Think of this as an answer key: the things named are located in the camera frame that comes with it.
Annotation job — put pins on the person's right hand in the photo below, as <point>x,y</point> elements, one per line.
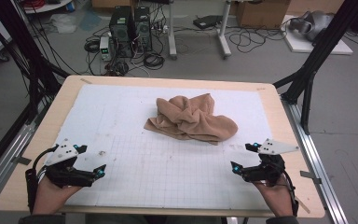
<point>278,199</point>

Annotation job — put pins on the thin wooden stick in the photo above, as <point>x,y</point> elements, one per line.
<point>303,204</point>

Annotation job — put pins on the white bench power supply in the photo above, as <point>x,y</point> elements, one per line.
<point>105,48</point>

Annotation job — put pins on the aluminium rail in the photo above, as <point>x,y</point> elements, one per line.
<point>15,146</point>
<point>310,155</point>

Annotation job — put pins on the clear plastic bag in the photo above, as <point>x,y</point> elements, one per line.
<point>63,23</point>

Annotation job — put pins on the brown towel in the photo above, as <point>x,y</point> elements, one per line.
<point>192,119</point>

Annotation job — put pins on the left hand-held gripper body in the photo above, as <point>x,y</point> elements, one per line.
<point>62,152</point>

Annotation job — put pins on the grey rounded device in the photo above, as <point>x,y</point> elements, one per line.
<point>315,23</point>

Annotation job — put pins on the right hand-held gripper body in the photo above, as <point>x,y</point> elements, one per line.
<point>268,171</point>

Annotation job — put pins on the white round table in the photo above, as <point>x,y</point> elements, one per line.
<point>48,6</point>

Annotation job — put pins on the large cardboard box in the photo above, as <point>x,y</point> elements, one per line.
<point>261,14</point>

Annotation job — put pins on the wooden table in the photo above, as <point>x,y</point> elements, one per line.
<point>9,199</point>

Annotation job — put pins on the white grid mat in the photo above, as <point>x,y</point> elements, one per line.
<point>155,174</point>

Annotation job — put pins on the large black computer tower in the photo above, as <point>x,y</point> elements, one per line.
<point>121,29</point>

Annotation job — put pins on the white table frame legs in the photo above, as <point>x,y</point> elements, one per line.
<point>172,31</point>

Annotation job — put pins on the slim black computer tower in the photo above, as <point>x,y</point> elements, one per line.
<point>143,29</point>

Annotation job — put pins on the flat black device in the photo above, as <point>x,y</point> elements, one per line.
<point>206,21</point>

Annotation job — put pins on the white floor board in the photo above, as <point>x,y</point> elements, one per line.
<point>298,45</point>

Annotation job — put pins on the person's left hand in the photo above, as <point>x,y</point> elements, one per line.
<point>49,199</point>

